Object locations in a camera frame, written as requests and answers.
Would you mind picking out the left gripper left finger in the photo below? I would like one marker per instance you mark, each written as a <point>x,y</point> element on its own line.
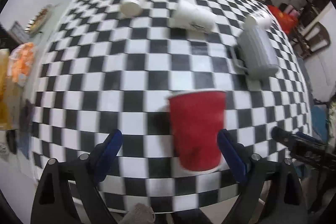
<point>53,202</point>

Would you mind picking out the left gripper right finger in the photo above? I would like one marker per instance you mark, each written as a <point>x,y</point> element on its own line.
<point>284,203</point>

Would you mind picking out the red ribbed paper cup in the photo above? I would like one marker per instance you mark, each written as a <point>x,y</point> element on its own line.
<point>196,117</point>

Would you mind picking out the white paper cup right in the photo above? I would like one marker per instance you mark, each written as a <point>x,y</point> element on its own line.
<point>258,18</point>

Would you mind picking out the white paper cup middle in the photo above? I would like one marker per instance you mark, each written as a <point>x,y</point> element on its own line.
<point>192,17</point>

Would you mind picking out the wooden chair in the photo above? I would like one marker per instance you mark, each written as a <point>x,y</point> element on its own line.
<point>313,42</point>

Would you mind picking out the red bag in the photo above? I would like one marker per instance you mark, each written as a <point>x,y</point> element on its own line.
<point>286,22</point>

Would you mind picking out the orange tissue pack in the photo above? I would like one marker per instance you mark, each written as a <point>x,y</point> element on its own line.
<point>20,63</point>

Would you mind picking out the plate with snacks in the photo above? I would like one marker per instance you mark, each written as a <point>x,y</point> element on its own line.
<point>39,20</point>

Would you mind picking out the grey mug with handle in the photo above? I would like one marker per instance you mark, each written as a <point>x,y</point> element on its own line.
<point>254,54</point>

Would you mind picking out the small picture frame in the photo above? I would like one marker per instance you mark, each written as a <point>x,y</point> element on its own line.
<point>18,33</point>

